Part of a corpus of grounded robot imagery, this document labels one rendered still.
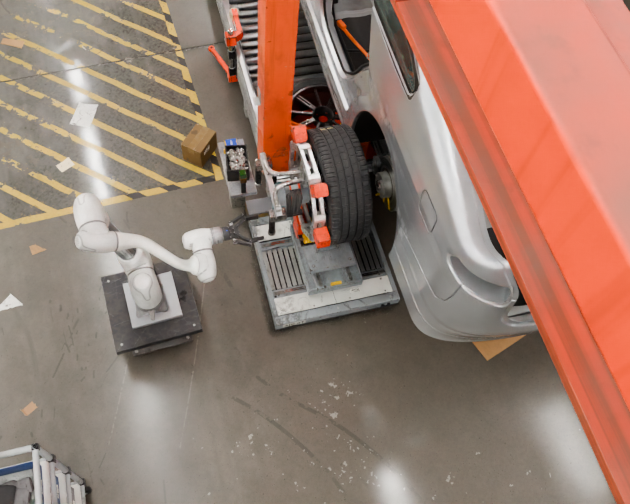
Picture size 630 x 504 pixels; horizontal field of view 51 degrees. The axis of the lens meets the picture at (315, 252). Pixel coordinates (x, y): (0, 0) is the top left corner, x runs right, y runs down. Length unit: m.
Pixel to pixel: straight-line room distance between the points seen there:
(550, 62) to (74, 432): 3.78
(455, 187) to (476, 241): 0.25
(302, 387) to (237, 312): 0.64
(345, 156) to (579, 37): 2.84
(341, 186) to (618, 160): 2.88
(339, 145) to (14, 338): 2.32
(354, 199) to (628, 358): 2.94
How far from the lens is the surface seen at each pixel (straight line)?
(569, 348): 1.11
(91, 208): 3.39
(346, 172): 3.46
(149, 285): 3.76
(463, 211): 2.82
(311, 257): 4.23
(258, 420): 4.07
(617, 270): 0.58
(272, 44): 3.37
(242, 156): 4.21
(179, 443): 4.06
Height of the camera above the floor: 3.94
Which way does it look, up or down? 61 degrees down
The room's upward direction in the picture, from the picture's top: 9 degrees clockwise
